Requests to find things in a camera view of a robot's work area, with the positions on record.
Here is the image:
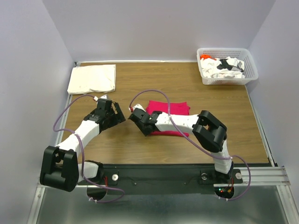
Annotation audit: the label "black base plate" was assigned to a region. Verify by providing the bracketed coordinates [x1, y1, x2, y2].
[77, 164, 243, 196]

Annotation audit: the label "white crumpled shirt in basket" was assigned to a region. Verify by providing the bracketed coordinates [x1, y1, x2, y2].
[199, 55, 245, 78]

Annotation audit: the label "black white garment in basket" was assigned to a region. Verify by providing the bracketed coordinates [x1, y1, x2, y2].
[217, 59, 233, 70]

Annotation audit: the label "pink t-shirt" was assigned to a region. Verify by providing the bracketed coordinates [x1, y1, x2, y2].
[146, 100, 190, 137]

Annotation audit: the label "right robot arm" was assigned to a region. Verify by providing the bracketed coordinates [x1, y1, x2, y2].
[128, 107, 234, 182]

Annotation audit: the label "aluminium frame rail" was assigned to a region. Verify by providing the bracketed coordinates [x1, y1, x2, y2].
[37, 167, 292, 187]

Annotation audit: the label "orange garment in basket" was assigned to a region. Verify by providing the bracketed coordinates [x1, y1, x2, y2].
[200, 54, 212, 60]

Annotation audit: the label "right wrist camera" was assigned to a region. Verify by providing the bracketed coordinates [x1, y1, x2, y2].
[128, 104, 146, 112]

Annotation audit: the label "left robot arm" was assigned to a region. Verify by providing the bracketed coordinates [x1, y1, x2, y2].
[40, 98, 126, 192]

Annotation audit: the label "folded white t-shirt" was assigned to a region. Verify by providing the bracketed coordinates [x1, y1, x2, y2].
[67, 64, 116, 95]

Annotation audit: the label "white plastic basket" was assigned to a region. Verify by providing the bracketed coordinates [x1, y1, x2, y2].
[197, 48, 258, 85]

